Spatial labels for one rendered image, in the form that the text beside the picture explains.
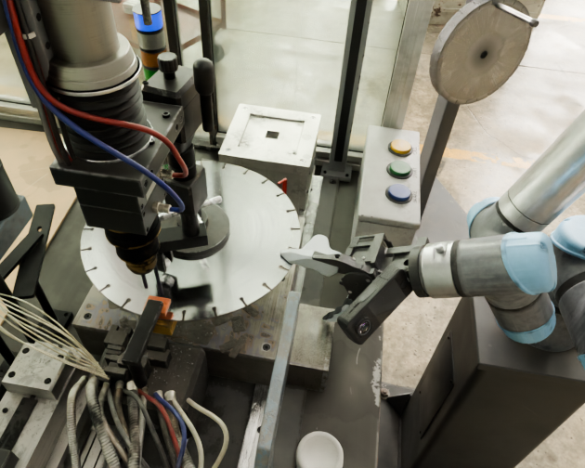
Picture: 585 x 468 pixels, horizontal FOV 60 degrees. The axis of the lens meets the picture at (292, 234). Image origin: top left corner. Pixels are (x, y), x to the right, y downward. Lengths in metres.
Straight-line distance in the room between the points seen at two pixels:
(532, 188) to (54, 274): 0.83
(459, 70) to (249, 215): 1.03
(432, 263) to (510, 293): 0.10
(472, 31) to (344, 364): 1.08
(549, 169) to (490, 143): 2.06
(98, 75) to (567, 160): 0.56
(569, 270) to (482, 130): 2.05
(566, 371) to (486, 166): 1.73
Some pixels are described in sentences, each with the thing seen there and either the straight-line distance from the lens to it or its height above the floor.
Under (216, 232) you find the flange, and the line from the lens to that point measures 0.77.
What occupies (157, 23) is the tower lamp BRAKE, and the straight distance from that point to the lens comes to 0.92.
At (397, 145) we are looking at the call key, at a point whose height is 0.91.
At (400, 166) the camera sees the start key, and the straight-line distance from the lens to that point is 1.01.
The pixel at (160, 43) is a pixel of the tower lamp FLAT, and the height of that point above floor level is 1.11.
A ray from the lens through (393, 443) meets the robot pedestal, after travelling 1.66.
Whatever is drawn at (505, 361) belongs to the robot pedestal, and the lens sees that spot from 0.98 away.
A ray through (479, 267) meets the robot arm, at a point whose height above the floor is 1.06.
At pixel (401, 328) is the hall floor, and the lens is 1.87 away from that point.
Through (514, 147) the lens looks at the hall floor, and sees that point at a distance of 2.84.
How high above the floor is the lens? 1.52
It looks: 47 degrees down
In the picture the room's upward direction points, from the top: 4 degrees clockwise
